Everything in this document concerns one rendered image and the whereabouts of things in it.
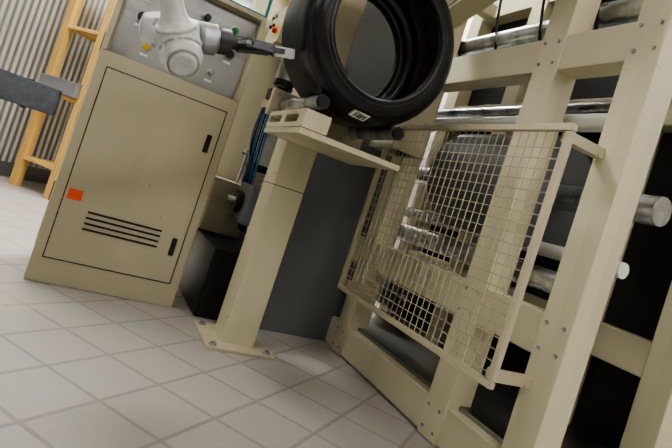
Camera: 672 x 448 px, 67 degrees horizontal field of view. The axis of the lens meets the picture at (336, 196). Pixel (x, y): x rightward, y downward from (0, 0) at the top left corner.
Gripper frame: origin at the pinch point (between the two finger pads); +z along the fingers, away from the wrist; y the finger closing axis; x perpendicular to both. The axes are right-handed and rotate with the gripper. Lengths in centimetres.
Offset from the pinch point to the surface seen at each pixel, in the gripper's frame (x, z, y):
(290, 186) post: 43, 16, 27
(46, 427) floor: 90, -57, -39
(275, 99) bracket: 12.1, 6.3, 24.0
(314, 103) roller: 15.0, 8.2, -8.5
